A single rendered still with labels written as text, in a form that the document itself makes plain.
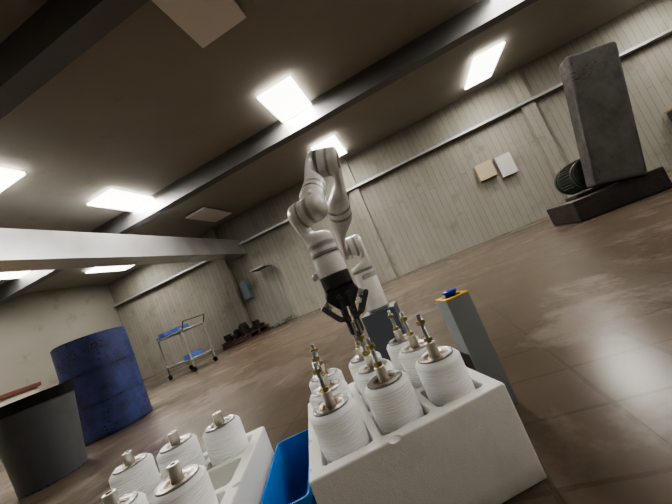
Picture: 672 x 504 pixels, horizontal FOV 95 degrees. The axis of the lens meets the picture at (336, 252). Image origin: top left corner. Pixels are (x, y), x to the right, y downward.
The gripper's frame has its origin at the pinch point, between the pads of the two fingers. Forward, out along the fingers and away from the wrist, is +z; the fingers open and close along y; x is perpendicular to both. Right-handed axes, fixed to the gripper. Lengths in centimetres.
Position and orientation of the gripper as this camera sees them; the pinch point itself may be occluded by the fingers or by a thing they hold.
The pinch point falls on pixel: (355, 327)
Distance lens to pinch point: 77.5
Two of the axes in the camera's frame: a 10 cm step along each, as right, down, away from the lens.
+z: 3.8, 9.2, -0.9
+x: -1.7, 1.7, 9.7
